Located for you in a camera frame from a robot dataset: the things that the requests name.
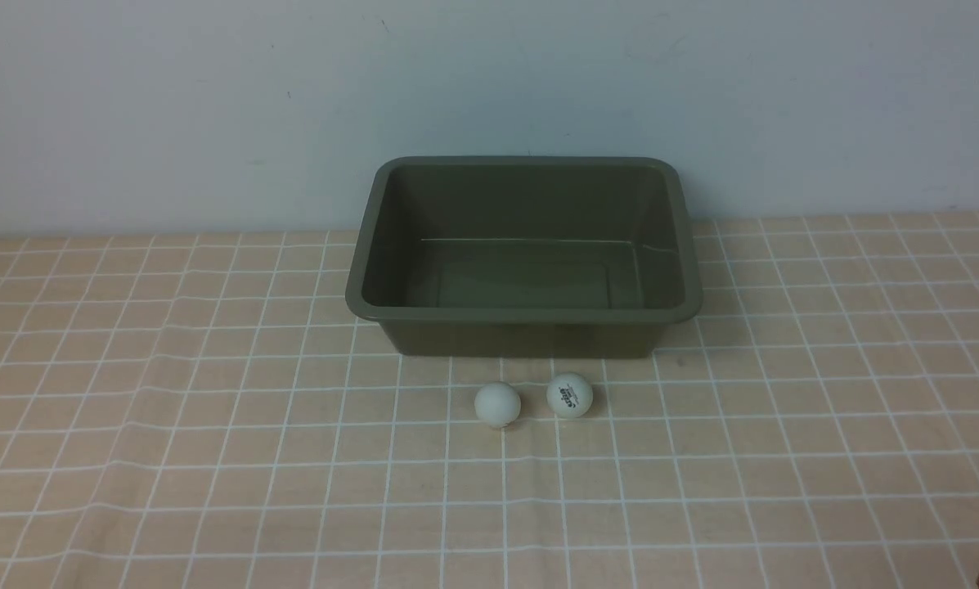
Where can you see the white ping-pong ball with logo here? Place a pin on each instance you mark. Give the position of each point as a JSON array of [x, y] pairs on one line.
[[569, 395]]

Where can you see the plain white ping-pong ball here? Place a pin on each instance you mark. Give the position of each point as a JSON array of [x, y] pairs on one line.
[[497, 405]]

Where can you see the olive green plastic bin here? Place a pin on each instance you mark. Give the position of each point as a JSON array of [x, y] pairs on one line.
[[525, 256]]

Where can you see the peach grid-pattern tablecloth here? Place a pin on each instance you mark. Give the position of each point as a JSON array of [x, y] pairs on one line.
[[202, 411]]

